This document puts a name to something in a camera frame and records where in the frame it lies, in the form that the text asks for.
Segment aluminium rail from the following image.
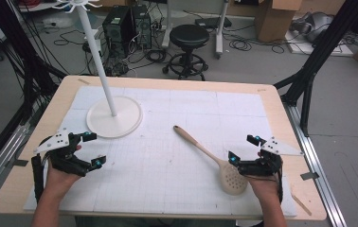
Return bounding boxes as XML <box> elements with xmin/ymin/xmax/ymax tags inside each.
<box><xmin>0</xmin><ymin>122</ymin><xmax>32</xmax><ymax>207</ymax></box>
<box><xmin>282</xmin><ymin>102</ymin><xmax>348</xmax><ymax>227</ymax></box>

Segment white hook rack stand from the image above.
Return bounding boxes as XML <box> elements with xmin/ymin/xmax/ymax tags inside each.
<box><xmin>52</xmin><ymin>0</ymin><xmax>144</xmax><ymax>139</ymax></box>

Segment black round stool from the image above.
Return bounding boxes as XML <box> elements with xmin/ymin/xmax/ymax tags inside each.
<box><xmin>162</xmin><ymin>24</ymin><xmax>211</xmax><ymax>82</ymax></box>

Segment white grid mat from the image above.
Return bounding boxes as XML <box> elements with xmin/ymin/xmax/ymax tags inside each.
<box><xmin>23</xmin><ymin>85</ymin><xmax>298</xmax><ymax>218</ymax></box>

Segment person's left hand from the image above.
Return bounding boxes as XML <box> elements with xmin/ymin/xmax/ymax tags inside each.
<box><xmin>45</xmin><ymin>145</ymin><xmax>83</xmax><ymax>191</ymax></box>

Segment black computer tower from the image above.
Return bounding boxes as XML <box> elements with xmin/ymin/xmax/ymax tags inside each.
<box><xmin>131</xmin><ymin>4</ymin><xmax>153</xmax><ymax>50</ymax></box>
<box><xmin>101</xmin><ymin>5</ymin><xmax>134</xmax><ymax>59</ymax></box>

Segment coiled black floor cable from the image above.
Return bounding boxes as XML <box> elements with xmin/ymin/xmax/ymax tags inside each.
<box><xmin>228</xmin><ymin>37</ymin><xmax>286</xmax><ymax>55</ymax></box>

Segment grey bag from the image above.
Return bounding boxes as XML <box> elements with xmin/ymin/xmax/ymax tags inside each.
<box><xmin>290</xmin><ymin>11</ymin><xmax>335</xmax><ymax>44</ymax></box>

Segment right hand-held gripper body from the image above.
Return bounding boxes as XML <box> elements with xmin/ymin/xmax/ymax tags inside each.
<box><xmin>238</xmin><ymin>136</ymin><xmax>304</xmax><ymax>178</ymax></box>

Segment flat black device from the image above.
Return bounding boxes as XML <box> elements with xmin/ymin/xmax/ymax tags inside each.
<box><xmin>194</xmin><ymin>16</ymin><xmax>233</xmax><ymax>29</ymax></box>

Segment thin wooden stick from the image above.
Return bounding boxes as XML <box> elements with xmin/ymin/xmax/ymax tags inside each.
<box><xmin>290</xmin><ymin>192</ymin><xmax>313</xmax><ymax>218</ymax></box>

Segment black metal frame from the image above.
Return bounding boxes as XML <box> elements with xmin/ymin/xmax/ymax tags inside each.
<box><xmin>274</xmin><ymin>0</ymin><xmax>358</xmax><ymax>137</ymax></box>
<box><xmin>0</xmin><ymin>0</ymin><xmax>68</xmax><ymax>183</ymax></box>

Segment wooden slotted spoon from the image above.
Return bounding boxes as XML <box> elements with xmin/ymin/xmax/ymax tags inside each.
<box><xmin>172</xmin><ymin>125</ymin><xmax>249</xmax><ymax>197</ymax></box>

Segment dark tape piece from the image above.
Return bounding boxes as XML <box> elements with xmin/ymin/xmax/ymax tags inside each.
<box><xmin>299</xmin><ymin>171</ymin><xmax>320</xmax><ymax>182</ymax></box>
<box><xmin>11</xmin><ymin>158</ymin><xmax>30</xmax><ymax>167</ymax></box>

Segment person's right hand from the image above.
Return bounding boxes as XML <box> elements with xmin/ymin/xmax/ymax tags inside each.
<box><xmin>246</xmin><ymin>174</ymin><xmax>283</xmax><ymax>201</ymax></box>

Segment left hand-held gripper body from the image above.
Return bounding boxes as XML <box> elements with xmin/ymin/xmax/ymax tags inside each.
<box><xmin>33</xmin><ymin>129</ymin><xmax>92</xmax><ymax>178</ymax></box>

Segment tall cardboard box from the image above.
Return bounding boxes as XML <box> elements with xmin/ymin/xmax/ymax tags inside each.
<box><xmin>254</xmin><ymin>0</ymin><xmax>303</xmax><ymax>44</ymax></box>

